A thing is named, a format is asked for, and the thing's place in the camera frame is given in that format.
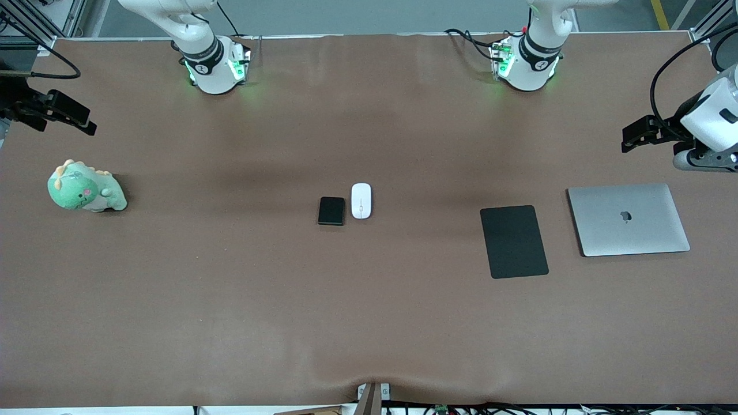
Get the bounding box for dark green square box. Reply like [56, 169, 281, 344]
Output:
[318, 197, 346, 227]

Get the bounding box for white computer mouse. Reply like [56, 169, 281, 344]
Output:
[351, 183, 372, 220]

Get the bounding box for black mouse pad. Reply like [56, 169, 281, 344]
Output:
[480, 205, 550, 280]

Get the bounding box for green dinosaur plush toy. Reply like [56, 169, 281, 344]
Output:
[47, 159, 128, 213]

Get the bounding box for silver laptop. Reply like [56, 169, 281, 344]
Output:
[566, 183, 691, 258]

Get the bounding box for brown table cover mat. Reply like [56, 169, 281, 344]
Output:
[0, 33, 738, 408]

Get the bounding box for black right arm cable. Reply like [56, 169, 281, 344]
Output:
[0, 10, 82, 80]

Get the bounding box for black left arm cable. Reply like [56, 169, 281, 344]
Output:
[649, 24, 738, 129]

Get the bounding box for aluminium frame profile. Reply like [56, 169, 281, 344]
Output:
[688, 0, 738, 43]
[0, 0, 88, 41]

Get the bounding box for black cable at arm base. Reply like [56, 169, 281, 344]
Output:
[216, 0, 244, 39]
[443, 28, 498, 62]

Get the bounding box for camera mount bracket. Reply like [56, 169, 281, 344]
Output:
[356, 382, 391, 415]

